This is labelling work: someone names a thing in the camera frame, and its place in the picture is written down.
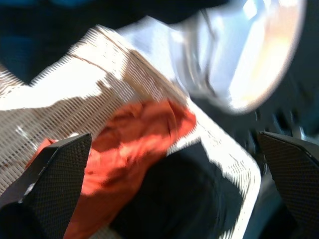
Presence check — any pale woven laundry basket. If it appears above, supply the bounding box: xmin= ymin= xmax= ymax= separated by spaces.
xmin=0 ymin=26 xmax=262 ymax=239

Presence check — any round glass washer door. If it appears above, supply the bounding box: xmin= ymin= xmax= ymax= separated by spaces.
xmin=166 ymin=0 xmax=319 ymax=140

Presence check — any orange cloth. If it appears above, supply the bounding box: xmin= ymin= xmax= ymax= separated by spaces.
xmin=27 ymin=98 xmax=197 ymax=239

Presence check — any black cloth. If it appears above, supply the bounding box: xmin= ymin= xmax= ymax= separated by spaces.
xmin=109 ymin=143 xmax=247 ymax=239

